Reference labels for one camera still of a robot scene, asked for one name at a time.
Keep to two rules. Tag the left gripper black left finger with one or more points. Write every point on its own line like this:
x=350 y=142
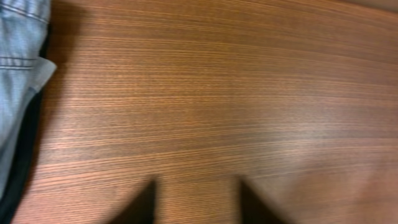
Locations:
x=141 y=209

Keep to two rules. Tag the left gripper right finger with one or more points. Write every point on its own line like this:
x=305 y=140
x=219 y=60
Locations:
x=257 y=208

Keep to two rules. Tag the light blue denim shorts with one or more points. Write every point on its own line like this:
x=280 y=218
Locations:
x=24 y=72

